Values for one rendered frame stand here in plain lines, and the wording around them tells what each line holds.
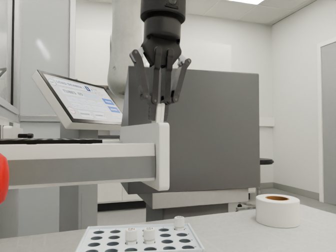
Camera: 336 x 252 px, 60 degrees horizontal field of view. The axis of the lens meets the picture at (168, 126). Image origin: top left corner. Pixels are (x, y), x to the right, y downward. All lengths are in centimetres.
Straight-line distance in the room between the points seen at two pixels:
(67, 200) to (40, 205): 74
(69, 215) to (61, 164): 112
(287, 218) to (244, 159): 35
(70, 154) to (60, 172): 3
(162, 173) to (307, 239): 23
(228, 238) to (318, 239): 13
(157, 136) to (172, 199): 33
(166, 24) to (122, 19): 43
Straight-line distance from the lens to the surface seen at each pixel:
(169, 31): 58
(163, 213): 82
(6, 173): 25
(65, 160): 45
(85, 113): 141
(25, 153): 46
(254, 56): 526
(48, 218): 230
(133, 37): 99
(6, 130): 76
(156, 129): 48
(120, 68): 96
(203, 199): 80
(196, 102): 78
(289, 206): 52
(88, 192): 157
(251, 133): 85
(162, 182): 47
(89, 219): 161
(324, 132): 442
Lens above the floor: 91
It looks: 2 degrees up
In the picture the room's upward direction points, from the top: straight up
